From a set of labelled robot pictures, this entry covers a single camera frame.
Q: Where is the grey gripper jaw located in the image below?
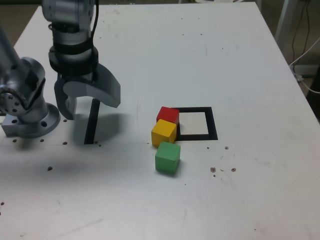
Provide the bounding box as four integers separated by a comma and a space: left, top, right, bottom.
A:
62, 63, 122, 109
54, 76, 78, 121

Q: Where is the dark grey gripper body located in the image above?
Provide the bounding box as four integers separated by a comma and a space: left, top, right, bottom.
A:
57, 71, 98, 84

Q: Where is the red cube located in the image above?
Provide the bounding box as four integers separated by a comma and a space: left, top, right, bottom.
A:
156, 106, 181, 125

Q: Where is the yellow cube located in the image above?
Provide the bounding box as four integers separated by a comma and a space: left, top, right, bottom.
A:
151, 118, 178, 148

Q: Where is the green cube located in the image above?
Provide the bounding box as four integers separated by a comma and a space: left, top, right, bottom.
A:
154, 141, 182, 175

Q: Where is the black tape square outline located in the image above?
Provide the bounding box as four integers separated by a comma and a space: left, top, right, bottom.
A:
171, 106, 219, 142

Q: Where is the black tape strip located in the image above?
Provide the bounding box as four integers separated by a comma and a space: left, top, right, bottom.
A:
83, 98, 101, 146

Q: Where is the white metal frame post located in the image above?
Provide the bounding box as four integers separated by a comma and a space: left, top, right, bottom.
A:
274, 0, 298, 44

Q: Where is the white cable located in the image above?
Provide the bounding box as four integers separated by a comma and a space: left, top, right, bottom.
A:
289, 37, 320, 94

